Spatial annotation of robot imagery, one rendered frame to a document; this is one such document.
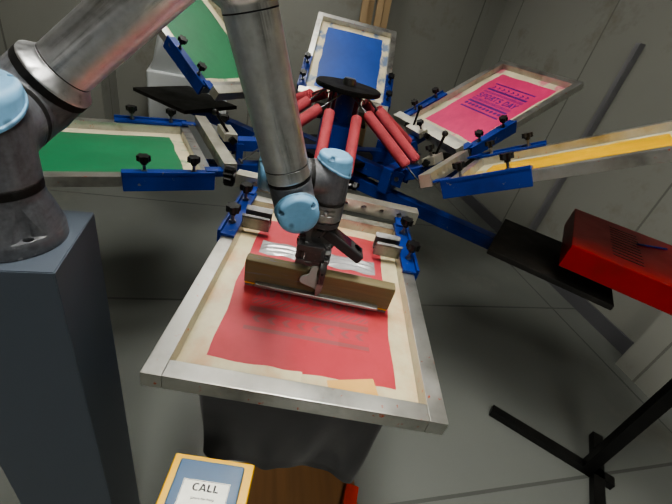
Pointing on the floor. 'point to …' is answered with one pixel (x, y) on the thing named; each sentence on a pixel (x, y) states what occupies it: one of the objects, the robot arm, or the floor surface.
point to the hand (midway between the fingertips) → (319, 286)
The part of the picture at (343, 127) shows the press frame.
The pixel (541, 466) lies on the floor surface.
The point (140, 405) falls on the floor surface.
